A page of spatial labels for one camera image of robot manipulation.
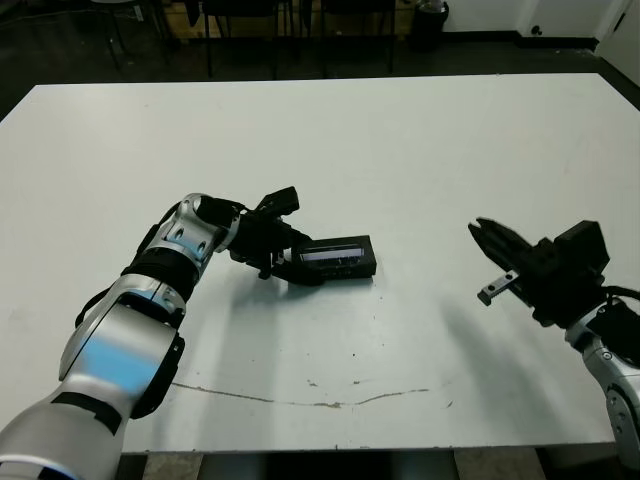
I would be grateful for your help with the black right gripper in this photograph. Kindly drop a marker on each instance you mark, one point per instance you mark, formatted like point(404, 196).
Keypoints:
point(555, 295)

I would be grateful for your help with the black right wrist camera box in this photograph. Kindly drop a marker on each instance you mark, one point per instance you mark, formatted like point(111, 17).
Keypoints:
point(585, 245)

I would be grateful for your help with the white door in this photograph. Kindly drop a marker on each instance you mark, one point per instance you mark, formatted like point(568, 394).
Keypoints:
point(622, 40)

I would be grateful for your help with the black chair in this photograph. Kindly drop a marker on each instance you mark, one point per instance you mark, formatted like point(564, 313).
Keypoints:
point(392, 40)
point(210, 40)

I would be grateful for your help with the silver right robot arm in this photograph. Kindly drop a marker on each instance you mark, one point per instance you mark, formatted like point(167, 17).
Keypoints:
point(610, 360)

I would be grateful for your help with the black trash bin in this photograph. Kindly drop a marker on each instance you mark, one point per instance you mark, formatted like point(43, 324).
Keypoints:
point(430, 22)

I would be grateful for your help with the black wall knob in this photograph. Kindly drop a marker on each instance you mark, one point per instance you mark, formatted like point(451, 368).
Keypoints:
point(537, 30)

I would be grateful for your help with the grey chair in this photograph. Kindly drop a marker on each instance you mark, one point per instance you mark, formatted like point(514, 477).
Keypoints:
point(117, 50)

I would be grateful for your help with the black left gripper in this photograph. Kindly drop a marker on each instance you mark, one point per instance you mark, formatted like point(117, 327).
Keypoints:
point(260, 240)

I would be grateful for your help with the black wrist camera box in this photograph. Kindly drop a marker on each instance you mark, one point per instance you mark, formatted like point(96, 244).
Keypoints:
point(280, 200)
point(585, 245)

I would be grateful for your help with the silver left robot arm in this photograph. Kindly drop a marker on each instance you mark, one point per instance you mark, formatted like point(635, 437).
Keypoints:
point(125, 340)

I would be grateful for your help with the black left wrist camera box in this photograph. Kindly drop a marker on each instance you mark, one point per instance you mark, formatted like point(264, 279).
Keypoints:
point(280, 200)

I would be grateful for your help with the black box lid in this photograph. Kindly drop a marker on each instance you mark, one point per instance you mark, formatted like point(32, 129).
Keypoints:
point(345, 260)

